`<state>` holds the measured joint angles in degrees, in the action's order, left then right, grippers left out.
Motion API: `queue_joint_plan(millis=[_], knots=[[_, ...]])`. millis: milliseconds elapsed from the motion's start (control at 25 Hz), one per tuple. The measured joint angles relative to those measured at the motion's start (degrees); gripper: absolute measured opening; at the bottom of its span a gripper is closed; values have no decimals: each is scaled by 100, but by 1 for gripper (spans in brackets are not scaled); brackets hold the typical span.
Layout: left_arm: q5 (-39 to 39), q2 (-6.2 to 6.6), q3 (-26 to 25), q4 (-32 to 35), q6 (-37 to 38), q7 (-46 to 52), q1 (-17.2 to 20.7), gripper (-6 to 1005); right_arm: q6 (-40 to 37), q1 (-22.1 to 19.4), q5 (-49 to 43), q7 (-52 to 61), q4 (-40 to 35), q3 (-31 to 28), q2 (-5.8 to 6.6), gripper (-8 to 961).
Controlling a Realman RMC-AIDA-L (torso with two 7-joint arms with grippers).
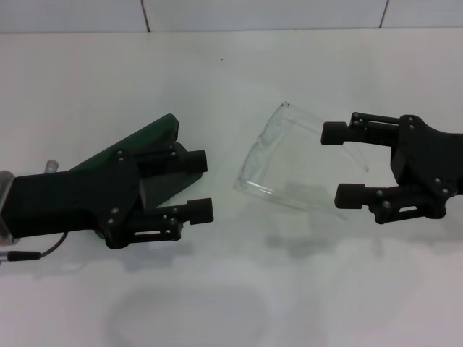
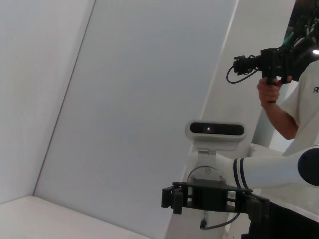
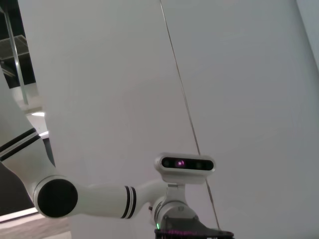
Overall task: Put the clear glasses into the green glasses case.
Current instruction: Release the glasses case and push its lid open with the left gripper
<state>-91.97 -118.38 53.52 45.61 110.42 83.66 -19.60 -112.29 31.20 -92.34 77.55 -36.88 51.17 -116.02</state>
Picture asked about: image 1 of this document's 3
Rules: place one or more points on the clear frame glasses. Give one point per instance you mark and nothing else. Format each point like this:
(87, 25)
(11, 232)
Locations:
(275, 152)

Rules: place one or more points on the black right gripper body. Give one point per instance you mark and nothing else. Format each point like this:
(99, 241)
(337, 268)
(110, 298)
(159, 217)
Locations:
(434, 159)

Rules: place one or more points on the green glasses case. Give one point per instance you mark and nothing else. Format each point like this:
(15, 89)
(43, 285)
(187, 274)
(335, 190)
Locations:
(159, 130)

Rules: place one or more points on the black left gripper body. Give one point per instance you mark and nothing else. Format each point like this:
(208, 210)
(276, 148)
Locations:
(72, 202)

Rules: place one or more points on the silver connector stub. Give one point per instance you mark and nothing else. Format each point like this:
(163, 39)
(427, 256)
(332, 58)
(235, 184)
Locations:
(51, 167)

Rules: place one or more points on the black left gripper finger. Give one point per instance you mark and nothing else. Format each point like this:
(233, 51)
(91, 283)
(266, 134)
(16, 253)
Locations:
(191, 160)
(199, 211)

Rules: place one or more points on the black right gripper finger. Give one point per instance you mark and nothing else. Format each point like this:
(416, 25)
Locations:
(349, 195)
(334, 133)

